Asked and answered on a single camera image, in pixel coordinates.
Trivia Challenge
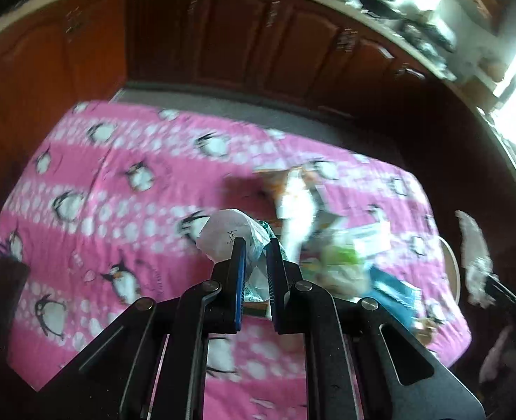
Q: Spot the green white packet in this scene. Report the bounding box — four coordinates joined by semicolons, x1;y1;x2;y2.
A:
306;222;392;299

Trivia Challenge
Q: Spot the orange white snack packet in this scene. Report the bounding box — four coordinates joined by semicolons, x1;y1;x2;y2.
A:
253;165;325;264

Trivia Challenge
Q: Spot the white plastic bag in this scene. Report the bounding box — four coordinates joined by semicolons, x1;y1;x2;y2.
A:
197;208;273;311

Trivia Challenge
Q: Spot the beige round bin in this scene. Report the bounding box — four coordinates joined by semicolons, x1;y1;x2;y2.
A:
439;235;462;308

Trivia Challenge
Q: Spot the brown wooden kitchen cabinet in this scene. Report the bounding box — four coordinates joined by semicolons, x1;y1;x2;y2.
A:
0;0;516;228

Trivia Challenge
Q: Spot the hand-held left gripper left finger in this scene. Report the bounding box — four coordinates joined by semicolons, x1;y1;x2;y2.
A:
35;237;247;420

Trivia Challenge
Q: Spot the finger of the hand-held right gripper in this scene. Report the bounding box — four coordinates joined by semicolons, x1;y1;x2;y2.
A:
483;271;516;314

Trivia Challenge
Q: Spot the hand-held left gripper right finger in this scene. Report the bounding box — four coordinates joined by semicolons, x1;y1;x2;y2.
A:
267;238;487;420

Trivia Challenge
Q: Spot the teal packet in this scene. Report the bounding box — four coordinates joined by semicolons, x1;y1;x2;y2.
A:
367;266;421;330

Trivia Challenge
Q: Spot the pink penguin print blanket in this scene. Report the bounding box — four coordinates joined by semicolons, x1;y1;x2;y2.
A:
0;100;473;420

